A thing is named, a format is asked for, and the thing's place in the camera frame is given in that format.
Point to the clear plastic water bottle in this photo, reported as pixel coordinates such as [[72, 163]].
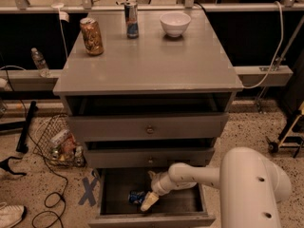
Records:
[[40, 62]]

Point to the blue crushed pepsi can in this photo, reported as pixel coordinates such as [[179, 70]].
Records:
[[136, 197]]

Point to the gold soda can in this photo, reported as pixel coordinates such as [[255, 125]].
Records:
[[92, 36]]

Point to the grey top drawer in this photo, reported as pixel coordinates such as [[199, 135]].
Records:
[[132, 128]]

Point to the white sneaker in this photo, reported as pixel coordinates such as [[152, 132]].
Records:
[[11, 215]]

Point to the tall blue silver can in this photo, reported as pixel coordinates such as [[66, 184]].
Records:
[[131, 19]]

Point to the white ceramic bowl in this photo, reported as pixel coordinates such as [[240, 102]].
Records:
[[175, 24]]

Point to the wire basket with items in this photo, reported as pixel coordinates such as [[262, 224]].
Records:
[[57, 145]]

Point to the black metal stand bar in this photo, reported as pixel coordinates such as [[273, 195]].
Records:
[[22, 146]]

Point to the grey open bottom drawer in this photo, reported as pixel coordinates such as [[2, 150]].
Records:
[[178, 209]]

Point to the black wheeled cart frame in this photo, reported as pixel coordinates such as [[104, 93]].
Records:
[[285, 140]]

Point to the grey middle drawer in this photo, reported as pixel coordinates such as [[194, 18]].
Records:
[[148, 157]]

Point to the grey drawer cabinet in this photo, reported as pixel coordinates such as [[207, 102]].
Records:
[[152, 75]]

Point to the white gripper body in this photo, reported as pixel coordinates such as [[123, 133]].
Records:
[[157, 185]]

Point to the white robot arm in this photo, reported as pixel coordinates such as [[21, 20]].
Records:
[[250, 187]]

